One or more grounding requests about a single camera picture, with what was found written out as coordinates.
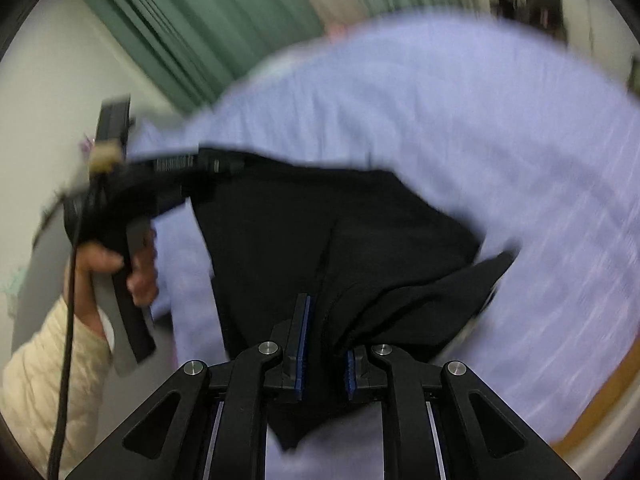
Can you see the black backpack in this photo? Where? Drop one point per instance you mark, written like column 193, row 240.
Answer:
column 545, row 12

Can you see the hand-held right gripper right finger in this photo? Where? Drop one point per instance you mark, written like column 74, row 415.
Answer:
column 351, row 375

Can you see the person's left forearm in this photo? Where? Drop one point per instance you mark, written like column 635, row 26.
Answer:
column 35, row 390

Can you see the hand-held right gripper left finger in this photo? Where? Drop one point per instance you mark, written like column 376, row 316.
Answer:
column 302, row 340

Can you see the black bag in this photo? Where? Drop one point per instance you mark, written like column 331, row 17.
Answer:
column 506, row 4

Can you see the wooden bed frame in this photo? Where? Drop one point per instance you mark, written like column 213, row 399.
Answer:
column 600, row 400

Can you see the purple floral bed sheet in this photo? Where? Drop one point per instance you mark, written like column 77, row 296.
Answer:
column 425, row 110

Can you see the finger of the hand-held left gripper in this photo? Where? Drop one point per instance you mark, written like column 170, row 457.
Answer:
column 220, row 164

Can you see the pink cloth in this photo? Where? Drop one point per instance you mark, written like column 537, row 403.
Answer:
column 339, row 32

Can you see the person's left hand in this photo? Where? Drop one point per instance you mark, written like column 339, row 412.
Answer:
column 87, row 280

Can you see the black pants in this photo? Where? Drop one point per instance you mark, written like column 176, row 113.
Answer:
column 350, row 235

